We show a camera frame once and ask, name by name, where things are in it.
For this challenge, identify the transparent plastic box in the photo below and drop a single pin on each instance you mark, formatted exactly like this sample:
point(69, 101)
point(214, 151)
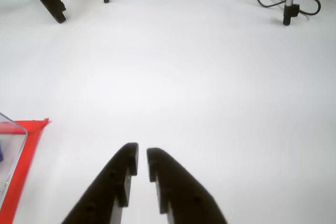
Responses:
point(13, 150)

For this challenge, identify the red tape frame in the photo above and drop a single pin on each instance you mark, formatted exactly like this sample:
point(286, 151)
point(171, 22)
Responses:
point(26, 161)

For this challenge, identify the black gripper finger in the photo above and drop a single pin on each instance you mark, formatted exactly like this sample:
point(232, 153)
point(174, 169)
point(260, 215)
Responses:
point(183, 195)
point(110, 182)

